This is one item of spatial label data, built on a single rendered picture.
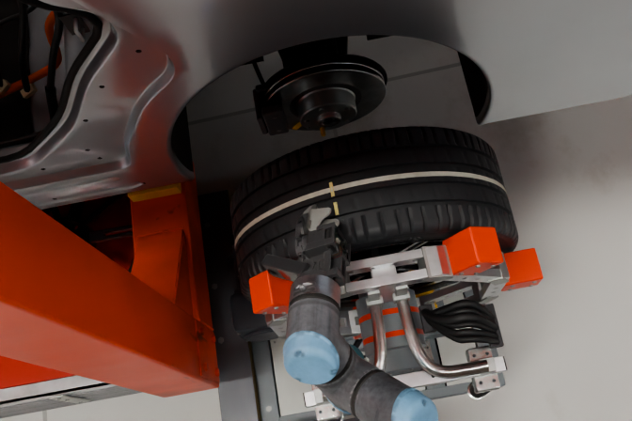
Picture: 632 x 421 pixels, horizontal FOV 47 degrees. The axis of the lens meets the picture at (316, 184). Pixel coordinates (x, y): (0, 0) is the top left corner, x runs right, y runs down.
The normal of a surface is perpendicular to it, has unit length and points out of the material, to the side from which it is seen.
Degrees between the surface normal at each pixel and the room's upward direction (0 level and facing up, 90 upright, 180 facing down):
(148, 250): 36
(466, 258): 55
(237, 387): 0
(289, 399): 0
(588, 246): 0
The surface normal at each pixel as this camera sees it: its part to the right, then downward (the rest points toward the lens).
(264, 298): -0.76, -0.11
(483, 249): 0.48, -0.40
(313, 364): -0.10, 0.62
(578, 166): -0.10, -0.35
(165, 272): -0.18, -0.82
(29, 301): 0.98, -0.19
